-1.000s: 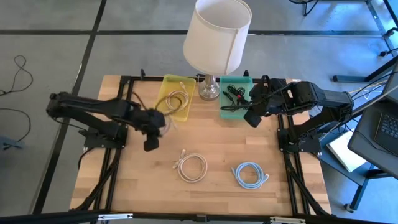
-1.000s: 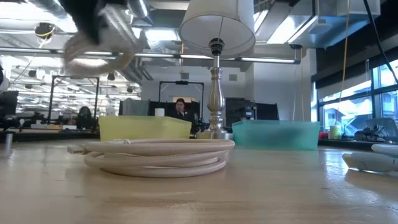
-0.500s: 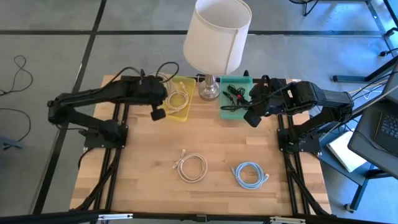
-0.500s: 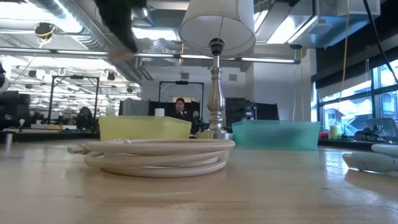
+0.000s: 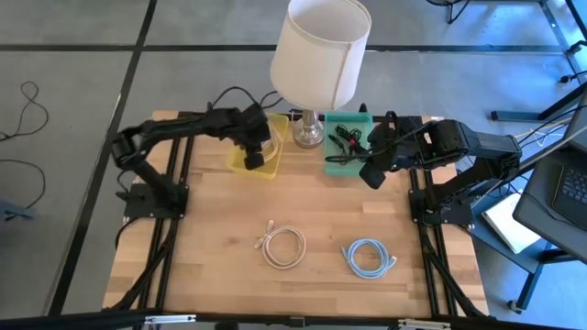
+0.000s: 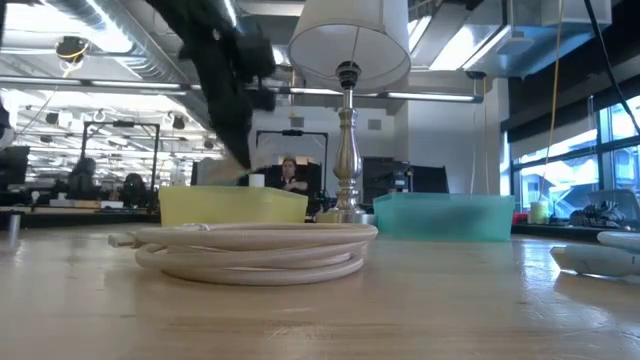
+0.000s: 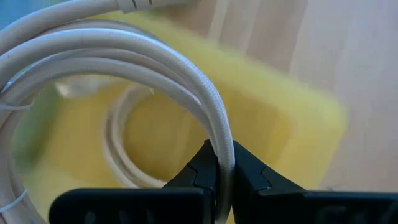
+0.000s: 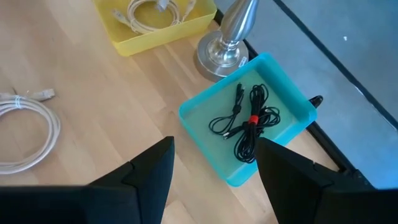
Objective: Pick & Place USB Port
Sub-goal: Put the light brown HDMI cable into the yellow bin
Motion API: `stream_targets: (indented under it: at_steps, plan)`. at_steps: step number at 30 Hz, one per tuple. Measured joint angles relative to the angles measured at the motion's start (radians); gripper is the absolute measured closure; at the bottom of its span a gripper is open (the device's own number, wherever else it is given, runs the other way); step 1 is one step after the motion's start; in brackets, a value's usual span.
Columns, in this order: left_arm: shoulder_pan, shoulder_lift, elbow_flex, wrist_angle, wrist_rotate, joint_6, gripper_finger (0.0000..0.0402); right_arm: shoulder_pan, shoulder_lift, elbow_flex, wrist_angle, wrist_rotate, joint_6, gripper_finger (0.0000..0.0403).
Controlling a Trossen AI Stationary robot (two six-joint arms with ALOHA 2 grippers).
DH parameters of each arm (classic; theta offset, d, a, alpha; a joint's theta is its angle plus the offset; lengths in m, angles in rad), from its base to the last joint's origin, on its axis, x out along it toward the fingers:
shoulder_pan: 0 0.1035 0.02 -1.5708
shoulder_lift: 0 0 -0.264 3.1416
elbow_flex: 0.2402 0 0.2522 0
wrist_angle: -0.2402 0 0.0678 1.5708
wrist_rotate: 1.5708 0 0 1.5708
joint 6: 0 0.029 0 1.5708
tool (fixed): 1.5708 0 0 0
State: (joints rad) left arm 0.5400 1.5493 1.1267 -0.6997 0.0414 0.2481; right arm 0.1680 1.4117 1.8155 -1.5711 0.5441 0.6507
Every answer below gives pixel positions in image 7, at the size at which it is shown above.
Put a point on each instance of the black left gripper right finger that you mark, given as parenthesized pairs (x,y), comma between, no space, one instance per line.
(295,207)

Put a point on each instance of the yellow translucent plastic bin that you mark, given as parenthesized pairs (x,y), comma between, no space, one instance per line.
(264,124)

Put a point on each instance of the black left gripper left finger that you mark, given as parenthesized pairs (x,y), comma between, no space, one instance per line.
(140,207)

